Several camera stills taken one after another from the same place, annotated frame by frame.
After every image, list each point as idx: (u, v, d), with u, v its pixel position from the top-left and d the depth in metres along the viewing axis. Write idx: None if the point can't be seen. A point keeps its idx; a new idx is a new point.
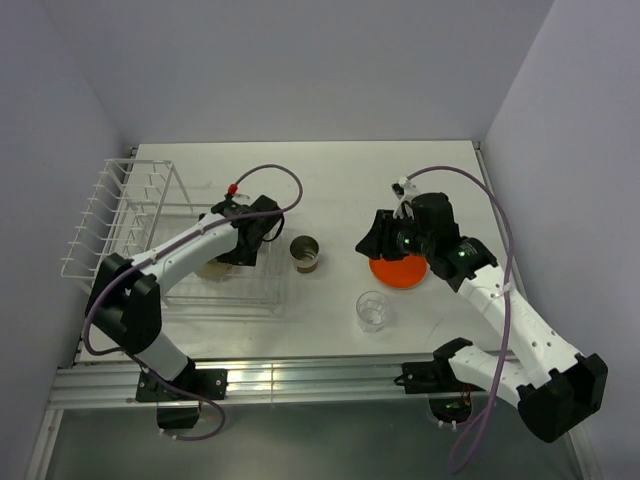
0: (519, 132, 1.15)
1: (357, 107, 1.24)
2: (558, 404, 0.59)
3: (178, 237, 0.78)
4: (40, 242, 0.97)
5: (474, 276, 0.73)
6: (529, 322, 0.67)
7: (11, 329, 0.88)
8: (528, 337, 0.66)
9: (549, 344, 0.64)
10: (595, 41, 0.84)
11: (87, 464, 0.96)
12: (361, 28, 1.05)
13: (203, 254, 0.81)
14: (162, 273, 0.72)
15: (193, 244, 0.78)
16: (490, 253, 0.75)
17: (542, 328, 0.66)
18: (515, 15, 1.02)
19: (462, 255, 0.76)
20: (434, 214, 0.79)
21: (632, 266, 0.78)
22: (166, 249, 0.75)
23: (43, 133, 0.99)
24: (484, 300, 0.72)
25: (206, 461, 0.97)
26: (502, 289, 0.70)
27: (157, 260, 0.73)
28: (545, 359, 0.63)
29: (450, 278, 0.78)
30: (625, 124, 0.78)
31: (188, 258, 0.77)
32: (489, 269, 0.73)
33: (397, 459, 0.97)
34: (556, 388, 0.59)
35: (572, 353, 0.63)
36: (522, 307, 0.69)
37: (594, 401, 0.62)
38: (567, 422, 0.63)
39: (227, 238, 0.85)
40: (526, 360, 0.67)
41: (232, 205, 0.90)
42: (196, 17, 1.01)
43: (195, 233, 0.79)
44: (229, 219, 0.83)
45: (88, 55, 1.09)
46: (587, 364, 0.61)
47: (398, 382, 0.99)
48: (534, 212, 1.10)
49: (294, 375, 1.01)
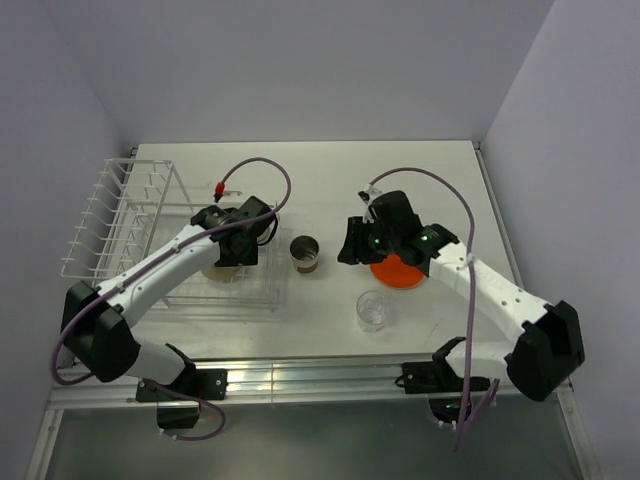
0: (518, 132, 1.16)
1: (357, 108, 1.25)
2: (536, 353, 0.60)
3: (151, 257, 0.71)
4: (40, 241, 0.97)
5: (438, 255, 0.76)
6: (496, 284, 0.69)
7: (11, 329, 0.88)
8: (497, 297, 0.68)
9: (518, 299, 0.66)
10: (595, 41, 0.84)
11: (87, 464, 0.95)
12: (362, 29, 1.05)
13: (180, 273, 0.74)
14: (130, 303, 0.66)
15: (166, 265, 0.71)
16: (451, 232, 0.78)
17: (508, 286, 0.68)
18: (515, 16, 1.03)
19: (425, 240, 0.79)
20: (392, 208, 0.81)
21: (631, 264, 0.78)
22: (135, 274, 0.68)
23: (44, 132, 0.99)
24: (452, 274, 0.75)
25: (206, 462, 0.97)
26: (466, 260, 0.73)
27: (125, 289, 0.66)
28: (517, 314, 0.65)
29: (417, 264, 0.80)
30: (624, 124, 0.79)
31: (161, 282, 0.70)
32: (451, 247, 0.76)
33: (397, 459, 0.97)
34: (531, 338, 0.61)
35: (541, 304, 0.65)
36: (487, 273, 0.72)
37: (576, 349, 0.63)
38: (555, 375, 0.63)
39: (210, 252, 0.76)
40: (501, 321, 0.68)
41: (213, 212, 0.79)
42: (198, 17, 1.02)
43: (170, 252, 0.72)
44: (208, 233, 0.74)
45: (89, 54, 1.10)
46: (557, 311, 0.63)
47: (398, 383, 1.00)
48: (534, 212, 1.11)
49: (294, 376, 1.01)
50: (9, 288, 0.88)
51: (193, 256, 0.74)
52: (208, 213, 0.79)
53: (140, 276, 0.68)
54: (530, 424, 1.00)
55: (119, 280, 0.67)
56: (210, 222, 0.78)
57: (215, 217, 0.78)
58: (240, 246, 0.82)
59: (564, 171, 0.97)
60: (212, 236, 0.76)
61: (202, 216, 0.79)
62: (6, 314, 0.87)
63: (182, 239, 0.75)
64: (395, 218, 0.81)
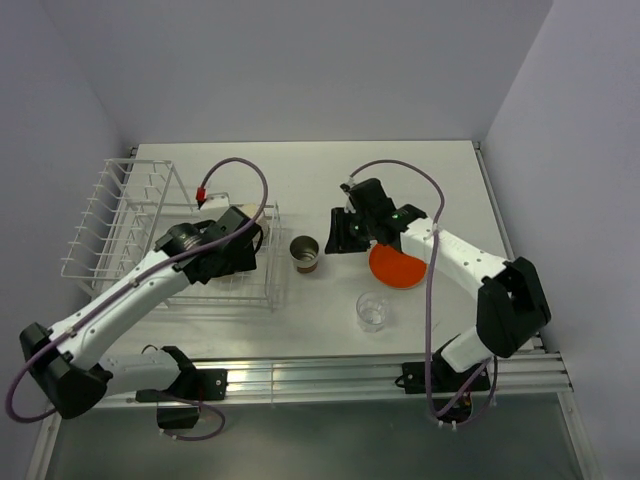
0: (518, 132, 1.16)
1: (357, 108, 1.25)
2: (496, 304, 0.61)
3: (107, 295, 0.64)
4: (40, 241, 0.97)
5: (407, 229, 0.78)
6: (458, 247, 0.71)
7: (11, 329, 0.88)
8: (459, 259, 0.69)
9: (479, 259, 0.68)
10: (596, 41, 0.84)
11: (87, 464, 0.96)
12: (362, 29, 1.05)
13: (145, 306, 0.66)
14: (81, 349, 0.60)
15: (122, 303, 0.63)
16: (420, 209, 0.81)
17: (470, 249, 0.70)
18: (515, 16, 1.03)
19: (397, 218, 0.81)
20: (368, 191, 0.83)
21: (631, 264, 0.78)
22: (87, 316, 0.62)
23: (44, 132, 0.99)
24: (420, 244, 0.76)
25: (206, 462, 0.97)
26: (431, 231, 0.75)
27: (75, 334, 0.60)
28: (477, 271, 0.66)
29: (391, 242, 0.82)
30: (624, 125, 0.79)
31: (118, 321, 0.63)
32: (419, 222, 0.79)
33: (397, 459, 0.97)
34: (488, 288, 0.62)
35: (500, 262, 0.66)
36: (451, 239, 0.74)
37: (537, 302, 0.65)
38: (520, 328, 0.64)
39: (177, 280, 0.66)
40: (465, 282, 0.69)
41: (182, 232, 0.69)
42: (198, 17, 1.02)
43: (126, 287, 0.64)
44: (169, 262, 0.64)
45: (89, 55, 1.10)
46: (515, 266, 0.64)
47: (398, 383, 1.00)
48: (534, 212, 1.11)
49: (294, 375, 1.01)
50: (9, 288, 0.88)
51: (155, 288, 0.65)
52: (177, 233, 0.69)
53: (93, 317, 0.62)
54: (530, 424, 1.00)
55: (71, 323, 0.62)
56: (178, 246, 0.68)
57: (184, 238, 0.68)
58: (221, 267, 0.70)
59: (564, 171, 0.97)
60: (176, 264, 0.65)
61: (170, 237, 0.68)
62: (6, 314, 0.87)
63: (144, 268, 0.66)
64: (370, 202, 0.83)
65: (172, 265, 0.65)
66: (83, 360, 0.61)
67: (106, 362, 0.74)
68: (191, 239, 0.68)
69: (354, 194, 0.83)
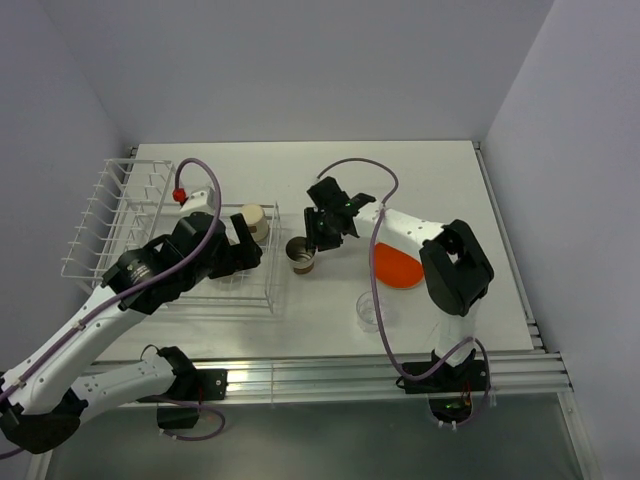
0: (519, 132, 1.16)
1: (357, 108, 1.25)
2: (433, 259, 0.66)
3: (54, 342, 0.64)
4: (40, 242, 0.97)
5: (357, 214, 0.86)
6: (402, 220, 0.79)
7: (11, 329, 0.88)
8: (403, 230, 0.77)
9: (420, 227, 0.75)
10: (596, 41, 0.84)
11: (87, 465, 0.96)
12: (362, 28, 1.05)
13: (97, 345, 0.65)
14: (30, 400, 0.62)
15: (69, 350, 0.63)
16: (369, 194, 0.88)
17: (412, 220, 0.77)
18: (515, 16, 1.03)
19: (348, 205, 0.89)
20: (322, 188, 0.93)
21: (631, 265, 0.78)
22: (34, 366, 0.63)
23: (44, 131, 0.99)
24: (370, 225, 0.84)
25: (206, 462, 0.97)
26: (378, 210, 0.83)
27: (24, 384, 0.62)
28: (419, 238, 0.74)
29: (347, 229, 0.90)
30: (624, 124, 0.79)
31: (68, 368, 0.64)
32: (369, 205, 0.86)
33: (397, 459, 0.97)
34: (426, 248, 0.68)
35: (438, 226, 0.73)
36: (397, 214, 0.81)
37: (479, 259, 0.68)
38: (470, 285, 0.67)
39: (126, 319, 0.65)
40: (412, 250, 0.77)
41: (130, 261, 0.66)
42: (198, 17, 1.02)
43: (71, 333, 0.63)
44: (113, 303, 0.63)
45: (89, 54, 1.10)
46: (450, 227, 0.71)
47: (399, 384, 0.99)
48: (534, 212, 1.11)
49: (294, 376, 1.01)
50: (9, 288, 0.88)
51: (102, 329, 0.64)
52: (125, 262, 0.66)
53: (41, 366, 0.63)
54: (530, 424, 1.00)
55: (21, 373, 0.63)
56: (126, 277, 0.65)
57: (131, 268, 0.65)
58: (177, 291, 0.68)
59: (564, 172, 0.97)
60: (123, 302, 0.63)
61: (116, 271, 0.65)
62: (6, 314, 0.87)
63: (91, 309, 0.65)
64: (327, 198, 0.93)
65: (117, 305, 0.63)
66: (38, 407, 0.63)
67: (84, 389, 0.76)
68: (139, 269, 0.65)
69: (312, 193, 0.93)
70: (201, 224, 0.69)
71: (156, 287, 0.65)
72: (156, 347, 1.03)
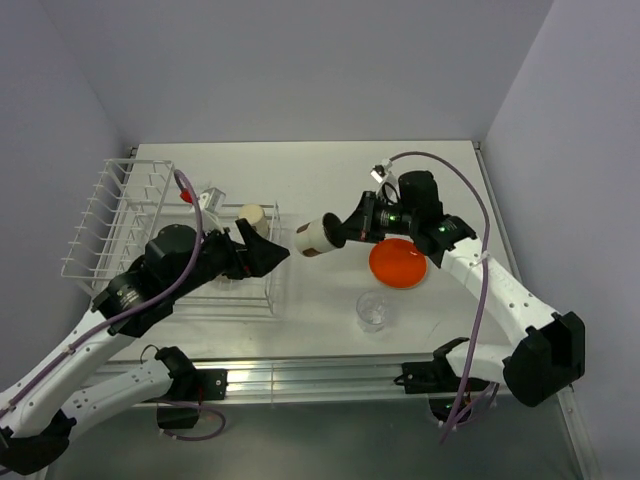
0: (519, 132, 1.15)
1: (357, 107, 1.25)
2: (534, 357, 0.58)
3: (44, 365, 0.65)
4: (40, 242, 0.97)
5: (453, 248, 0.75)
6: (507, 285, 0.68)
7: (11, 330, 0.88)
8: (506, 300, 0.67)
9: (526, 304, 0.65)
10: (596, 41, 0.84)
11: (86, 465, 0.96)
12: (362, 28, 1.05)
13: (88, 369, 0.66)
14: (20, 423, 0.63)
15: (57, 375, 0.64)
16: (470, 227, 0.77)
17: (519, 289, 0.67)
18: (514, 15, 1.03)
19: (442, 231, 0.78)
20: (418, 186, 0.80)
21: (631, 266, 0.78)
22: (24, 389, 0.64)
23: (43, 132, 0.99)
24: (464, 270, 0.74)
25: (205, 463, 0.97)
26: (480, 257, 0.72)
27: (14, 408, 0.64)
28: (523, 318, 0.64)
29: (431, 253, 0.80)
30: (624, 124, 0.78)
31: (57, 391, 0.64)
32: (468, 241, 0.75)
33: (397, 459, 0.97)
34: (532, 343, 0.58)
35: (548, 311, 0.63)
36: (499, 273, 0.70)
37: (576, 361, 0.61)
38: (551, 379, 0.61)
39: (115, 343, 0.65)
40: (505, 321, 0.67)
41: (121, 286, 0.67)
42: (197, 17, 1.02)
43: (60, 358, 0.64)
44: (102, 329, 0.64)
45: (88, 54, 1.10)
46: (564, 322, 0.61)
47: (398, 382, 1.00)
48: (534, 212, 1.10)
49: (294, 375, 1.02)
50: (9, 288, 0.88)
51: (92, 353, 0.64)
52: (114, 288, 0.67)
53: (31, 389, 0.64)
54: (530, 425, 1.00)
55: (11, 396, 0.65)
56: (116, 302, 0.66)
57: (122, 293, 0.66)
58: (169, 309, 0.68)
59: (564, 172, 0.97)
60: (112, 327, 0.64)
61: (107, 296, 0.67)
62: (6, 314, 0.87)
63: (81, 332, 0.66)
64: (419, 203, 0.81)
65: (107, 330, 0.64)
66: (27, 430, 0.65)
67: (73, 406, 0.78)
68: (129, 294, 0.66)
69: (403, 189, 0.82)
70: (177, 243, 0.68)
71: (145, 311, 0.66)
72: (156, 347, 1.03)
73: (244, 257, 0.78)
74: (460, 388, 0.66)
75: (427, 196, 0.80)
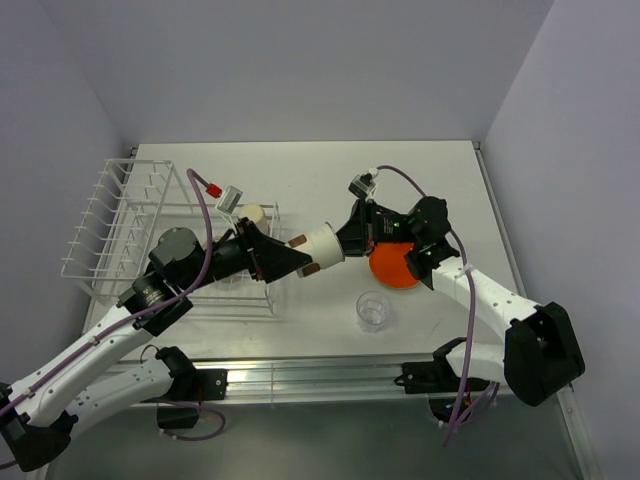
0: (519, 132, 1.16)
1: (357, 108, 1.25)
2: (522, 348, 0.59)
3: (68, 354, 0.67)
4: (40, 242, 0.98)
5: (438, 266, 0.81)
6: (490, 288, 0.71)
7: (11, 329, 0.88)
8: (490, 301, 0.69)
9: (510, 300, 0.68)
10: (596, 42, 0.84)
11: (86, 465, 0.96)
12: (362, 28, 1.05)
13: (104, 364, 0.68)
14: (38, 410, 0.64)
15: (81, 363, 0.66)
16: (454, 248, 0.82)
17: (502, 290, 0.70)
18: (514, 16, 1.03)
19: (429, 255, 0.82)
20: (431, 226, 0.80)
21: (631, 266, 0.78)
22: (44, 377, 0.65)
23: (44, 132, 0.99)
24: (451, 282, 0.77)
25: (205, 462, 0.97)
26: (463, 269, 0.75)
27: (33, 395, 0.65)
28: (507, 313, 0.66)
29: (421, 278, 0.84)
30: (624, 124, 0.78)
31: (77, 381, 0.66)
32: (451, 260, 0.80)
33: (397, 459, 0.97)
34: (515, 331, 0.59)
35: (531, 304, 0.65)
36: (482, 279, 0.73)
37: (570, 352, 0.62)
38: (549, 374, 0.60)
39: (138, 338, 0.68)
40: (495, 323, 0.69)
41: (145, 286, 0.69)
42: (198, 18, 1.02)
43: (85, 347, 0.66)
44: (128, 322, 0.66)
45: (88, 54, 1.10)
46: (546, 311, 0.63)
47: (398, 382, 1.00)
48: (534, 212, 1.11)
49: (295, 375, 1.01)
50: (10, 287, 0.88)
51: (115, 346, 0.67)
52: (139, 288, 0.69)
53: (52, 377, 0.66)
54: (530, 425, 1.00)
55: (30, 383, 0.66)
56: (140, 300, 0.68)
57: (146, 292, 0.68)
58: (189, 306, 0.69)
59: (564, 172, 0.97)
60: (137, 322, 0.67)
61: (133, 293, 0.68)
62: (6, 314, 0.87)
63: (105, 325, 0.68)
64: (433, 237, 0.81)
65: (131, 325, 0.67)
66: (41, 418, 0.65)
67: (74, 404, 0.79)
68: (153, 293, 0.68)
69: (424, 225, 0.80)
70: (185, 243, 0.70)
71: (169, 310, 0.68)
72: (156, 347, 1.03)
73: (253, 260, 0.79)
74: (461, 386, 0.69)
75: (442, 234, 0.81)
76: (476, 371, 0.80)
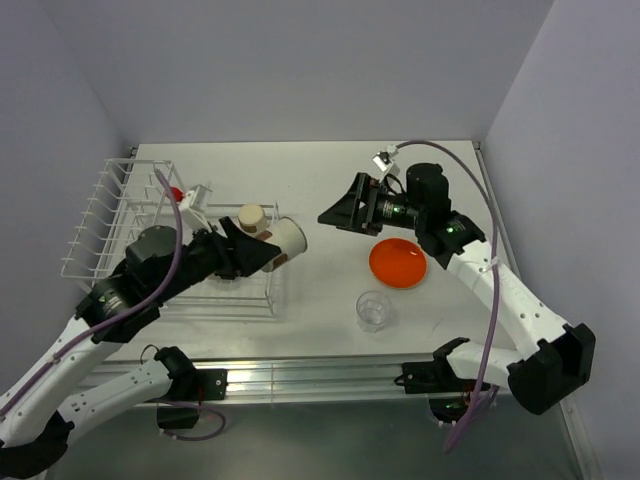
0: (519, 132, 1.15)
1: (357, 108, 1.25)
2: (547, 375, 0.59)
3: (30, 374, 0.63)
4: (40, 242, 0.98)
5: (463, 252, 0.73)
6: (518, 293, 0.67)
7: (11, 330, 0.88)
8: (516, 309, 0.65)
9: (538, 314, 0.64)
10: (597, 40, 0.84)
11: (87, 464, 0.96)
12: (362, 27, 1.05)
13: (74, 379, 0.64)
14: (10, 434, 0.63)
15: (43, 385, 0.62)
16: (479, 229, 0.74)
17: (531, 299, 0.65)
18: (515, 15, 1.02)
19: (451, 232, 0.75)
20: (432, 191, 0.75)
21: (631, 266, 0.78)
22: (12, 400, 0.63)
23: (43, 132, 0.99)
24: (473, 274, 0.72)
25: (206, 462, 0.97)
26: (490, 263, 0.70)
27: (4, 418, 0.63)
28: (535, 330, 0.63)
29: (438, 255, 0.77)
30: (625, 125, 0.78)
31: (44, 402, 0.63)
32: (477, 245, 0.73)
33: (397, 459, 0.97)
34: (544, 358, 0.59)
35: (560, 324, 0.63)
36: (509, 279, 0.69)
37: (582, 371, 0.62)
38: (559, 387, 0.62)
39: (101, 351, 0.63)
40: (515, 331, 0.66)
41: (105, 291, 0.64)
42: (197, 17, 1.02)
43: (44, 368, 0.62)
44: (84, 337, 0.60)
45: (88, 54, 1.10)
46: (575, 334, 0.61)
47: (398, 383, 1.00)
48: (534, 212, 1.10)
49: (295, 375, 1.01)
50: (10, 288, 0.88)
51: (77, 363, 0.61)
52: (98, 293, 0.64)
53: (19, 400, 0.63)
54: (530, 425, 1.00)
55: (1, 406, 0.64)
56: (99, 308, 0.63)
57: (105, 298, 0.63)
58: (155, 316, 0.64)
59: (564, 173, 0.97)
60: (96, 335, 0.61)
61: (91, 301, 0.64)
62: (6, 314, 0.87)
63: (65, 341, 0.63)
64: (429, 200, 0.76)
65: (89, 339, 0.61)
66: (19, 437, 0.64)
67: (70, 410, 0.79)
68: (113, 300, 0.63)
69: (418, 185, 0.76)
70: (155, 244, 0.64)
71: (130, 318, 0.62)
72: (156, 347, 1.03)
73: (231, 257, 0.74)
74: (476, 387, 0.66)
75: (442, 197, 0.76)
76: None
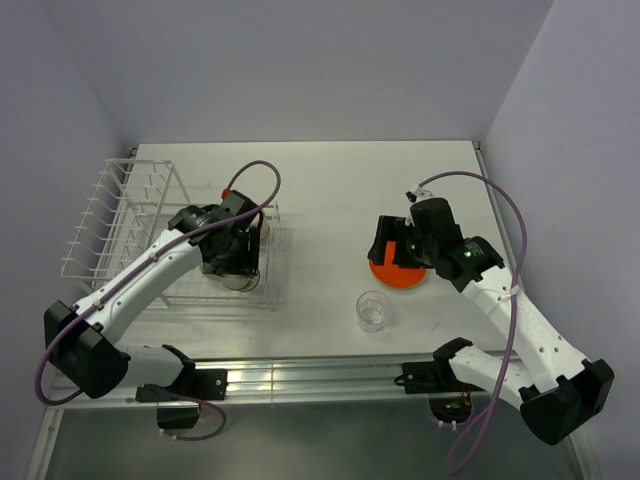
0: (519, 133, 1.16)
1: (357, 108, 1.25)
2: (565, 411, 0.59)
3: (128, 270, 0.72)
4: (40, 242, 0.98)
5: (480, 279, 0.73)
6: (536, 325, 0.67)
7: (10, 330, 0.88)
8: (535, 343, 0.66)
9: (557, 349, 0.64)
10: (596, 42, 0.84)
11: (86, 464, 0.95)
12: (362, 28, 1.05)
13: (163, 281, 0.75)
14: (110, 319, 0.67)
15: (145, 276, 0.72)
16: (497, 254, 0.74)
17: (550, 333, 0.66)
18: (515, 17, 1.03)
19: (468, 256, 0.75)
20: (434, 219, 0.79)
21: (631, 268, 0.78)
22: (112, 290, 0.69)
23: (42, 133, 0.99)
24: (491, 302, 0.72)
25: (205, 462, 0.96)
26: (509, 292, 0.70)
27: (103, 305, 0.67)
28: (554, 365, 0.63)
29: (455, 278, 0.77)
30: (625, 125, 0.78)
31: (141, 294, 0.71)
32: (495, 271, 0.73)
33: (397, 459, 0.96)
34: (564, 396, 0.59)
35: (579, 359, 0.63)
36: (528, 310, 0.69)
37: (598, 405, 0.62)
38: (573, 424, 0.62)
39: (189, 258, 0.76)
40: (531, 363, 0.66)
41: (191, 213, 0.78)
42: (197, 17, 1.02)
43: (147, 261, 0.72)
44: (187, 236, 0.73)
45: (88, 55, 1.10)
46: (595, 370, 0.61)
47: (398, 382, 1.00)
48: (534, 213, 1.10)
49: (295, 375, 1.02)
50: (10, 288, 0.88)
51: (174, 261, 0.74)
52: (187, 213, 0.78)
53: (118, 290, 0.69)
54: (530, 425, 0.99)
55: (97, 297, 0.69)
56: (189, 223, 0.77)
57: (194, 217, 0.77)
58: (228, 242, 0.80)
59: (563, 174, 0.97)
60: (193, 240, 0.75)
61: (181, 219, 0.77)
62: (5, 314, 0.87)
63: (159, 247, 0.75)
64: (432, 226, 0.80)
65: (187, 242, 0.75)
66: (111, 331, 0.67)
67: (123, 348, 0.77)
68: (201, 218, 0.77)
69: (416, 215, 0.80)
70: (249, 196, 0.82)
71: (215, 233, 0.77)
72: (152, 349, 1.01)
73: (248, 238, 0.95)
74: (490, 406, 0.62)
75: (444, 224, 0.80)
76: (484, 381, 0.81)
